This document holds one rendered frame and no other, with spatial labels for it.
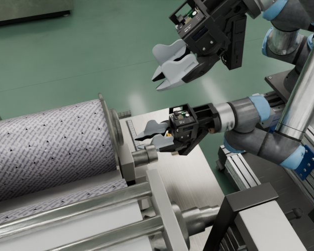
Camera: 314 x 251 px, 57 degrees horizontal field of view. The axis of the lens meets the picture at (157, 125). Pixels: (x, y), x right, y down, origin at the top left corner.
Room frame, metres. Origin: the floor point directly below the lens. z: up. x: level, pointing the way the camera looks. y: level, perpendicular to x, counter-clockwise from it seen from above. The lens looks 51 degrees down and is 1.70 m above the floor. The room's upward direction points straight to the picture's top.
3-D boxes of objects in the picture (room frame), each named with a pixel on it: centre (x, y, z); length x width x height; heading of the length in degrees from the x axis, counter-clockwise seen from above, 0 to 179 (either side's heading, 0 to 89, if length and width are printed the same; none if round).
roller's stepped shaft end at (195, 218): (0.14, -0.06, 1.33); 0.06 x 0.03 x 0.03; 108
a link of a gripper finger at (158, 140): (0.43, 0.00, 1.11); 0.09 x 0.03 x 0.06; 113
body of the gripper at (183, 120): (0.48, -0.09, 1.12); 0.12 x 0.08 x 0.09; 108
